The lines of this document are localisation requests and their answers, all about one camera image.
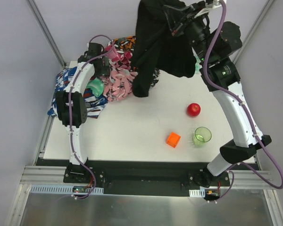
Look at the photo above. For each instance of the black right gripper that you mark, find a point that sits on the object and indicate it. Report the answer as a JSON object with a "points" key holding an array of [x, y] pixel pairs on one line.
{"points": [[179, 22]]}

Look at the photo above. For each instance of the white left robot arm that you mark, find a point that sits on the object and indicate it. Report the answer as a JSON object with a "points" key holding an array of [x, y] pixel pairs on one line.
{"points": [[71, 107]]}

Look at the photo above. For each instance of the green cloth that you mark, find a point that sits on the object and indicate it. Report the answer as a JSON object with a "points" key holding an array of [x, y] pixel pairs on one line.
{"points": [[96, 86]]}

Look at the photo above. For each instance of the green transparent cup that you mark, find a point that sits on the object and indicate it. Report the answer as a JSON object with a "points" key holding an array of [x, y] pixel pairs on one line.
{"points": [[201, 136]]}

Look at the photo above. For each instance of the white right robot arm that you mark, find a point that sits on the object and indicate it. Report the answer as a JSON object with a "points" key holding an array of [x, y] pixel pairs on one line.
{"points": [[214, 39]]}

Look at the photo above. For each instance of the orange black white print cloth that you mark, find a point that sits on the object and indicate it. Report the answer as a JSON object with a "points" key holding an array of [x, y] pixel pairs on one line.
{"points": [[125, 44]]}

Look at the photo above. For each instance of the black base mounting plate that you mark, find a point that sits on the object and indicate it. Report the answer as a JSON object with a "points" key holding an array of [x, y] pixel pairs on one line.
{"points": [[131, 177]]}

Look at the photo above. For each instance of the red apple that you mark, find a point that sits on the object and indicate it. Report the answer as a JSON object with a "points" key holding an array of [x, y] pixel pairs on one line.
{"points": [[193, 110]]}

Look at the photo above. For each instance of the orange plastic cube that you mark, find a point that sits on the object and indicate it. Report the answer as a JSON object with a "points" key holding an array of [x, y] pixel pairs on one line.
{"points": [[173, 139]]}

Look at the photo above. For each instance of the pink crane print cloth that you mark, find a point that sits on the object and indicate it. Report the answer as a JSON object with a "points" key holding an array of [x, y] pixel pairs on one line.
{"points": [[118, 85]]}

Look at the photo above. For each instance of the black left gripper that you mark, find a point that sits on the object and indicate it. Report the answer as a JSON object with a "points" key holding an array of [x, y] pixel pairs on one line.
{"points": [[106, 65]]}

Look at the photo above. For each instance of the magenta pink cloth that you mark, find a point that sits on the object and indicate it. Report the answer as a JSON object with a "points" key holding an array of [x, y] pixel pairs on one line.
{"points": [[119, 57]]}

